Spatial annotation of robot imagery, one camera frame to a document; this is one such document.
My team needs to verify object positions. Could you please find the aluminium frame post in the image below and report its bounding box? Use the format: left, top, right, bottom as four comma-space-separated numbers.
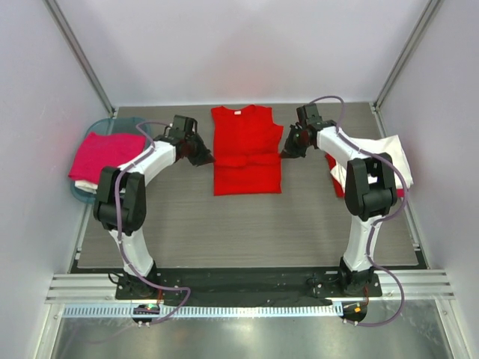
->
372, 0, 446, 111
43, 0, 115, 117

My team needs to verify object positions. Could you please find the slotted cable duct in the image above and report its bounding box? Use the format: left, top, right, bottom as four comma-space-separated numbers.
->
62, 302, 343, 319

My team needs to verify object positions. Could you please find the folded red t-shirt in stack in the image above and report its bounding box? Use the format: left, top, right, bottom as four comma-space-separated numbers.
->
325, 153, 347, 198

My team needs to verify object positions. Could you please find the red t-shirt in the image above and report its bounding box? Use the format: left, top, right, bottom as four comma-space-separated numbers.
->
211, 105, 284, 196
325, 153, 347, 198

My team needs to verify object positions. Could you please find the folded white t-shirt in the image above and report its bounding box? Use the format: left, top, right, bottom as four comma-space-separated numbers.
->
351, 135, 413, 189

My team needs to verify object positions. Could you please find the folded pink t-shirt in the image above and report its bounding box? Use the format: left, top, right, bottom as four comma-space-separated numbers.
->
68, 132, 145, 185

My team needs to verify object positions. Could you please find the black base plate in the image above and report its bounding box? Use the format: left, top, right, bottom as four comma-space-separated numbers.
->
114, 266, 382, 304

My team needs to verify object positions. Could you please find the left aluminium frame post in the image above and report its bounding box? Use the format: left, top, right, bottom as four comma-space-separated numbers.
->
43, 0, 115, 117

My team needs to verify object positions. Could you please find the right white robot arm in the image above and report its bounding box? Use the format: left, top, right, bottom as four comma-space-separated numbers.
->
281, 103, 397, 296

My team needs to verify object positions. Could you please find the right aluminium frame post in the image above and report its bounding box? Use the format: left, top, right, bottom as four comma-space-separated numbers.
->
372, 0, 446, 111

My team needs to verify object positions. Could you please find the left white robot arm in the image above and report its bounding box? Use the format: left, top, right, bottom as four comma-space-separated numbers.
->
93, 115, 215, 298

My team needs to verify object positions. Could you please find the teal plastic laundry basket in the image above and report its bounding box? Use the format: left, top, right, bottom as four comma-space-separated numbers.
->
68, 117, 152, 204

